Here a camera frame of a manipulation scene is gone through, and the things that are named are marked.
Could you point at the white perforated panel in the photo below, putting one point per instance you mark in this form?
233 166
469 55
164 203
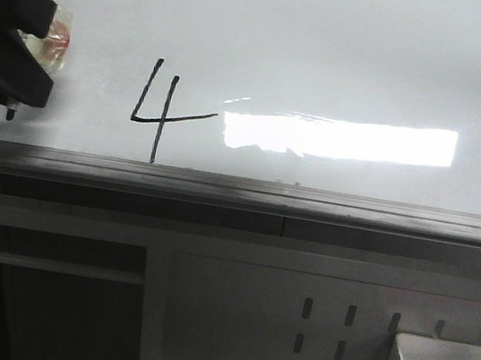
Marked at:
229 310

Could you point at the grey whiteboard tray ledge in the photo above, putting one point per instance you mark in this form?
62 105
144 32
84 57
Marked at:
241 203

